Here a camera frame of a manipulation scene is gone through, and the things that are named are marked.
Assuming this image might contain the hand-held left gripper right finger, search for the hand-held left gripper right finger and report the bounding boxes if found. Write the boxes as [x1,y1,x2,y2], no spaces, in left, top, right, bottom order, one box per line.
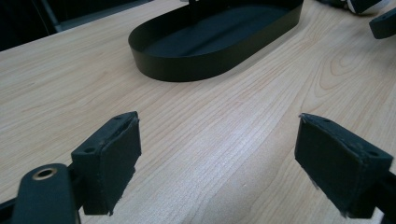
[294,112,394,218]

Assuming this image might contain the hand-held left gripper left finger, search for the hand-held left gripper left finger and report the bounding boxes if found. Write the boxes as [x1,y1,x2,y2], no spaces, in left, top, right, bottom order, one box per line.
[70,111,143,217]

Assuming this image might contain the black oval tray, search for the black oval tray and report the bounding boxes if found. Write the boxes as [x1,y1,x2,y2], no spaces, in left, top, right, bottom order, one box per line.
[127,0,304,83]

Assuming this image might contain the black and white object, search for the black and white object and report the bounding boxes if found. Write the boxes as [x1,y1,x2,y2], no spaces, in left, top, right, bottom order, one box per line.
[317,0,391,15]

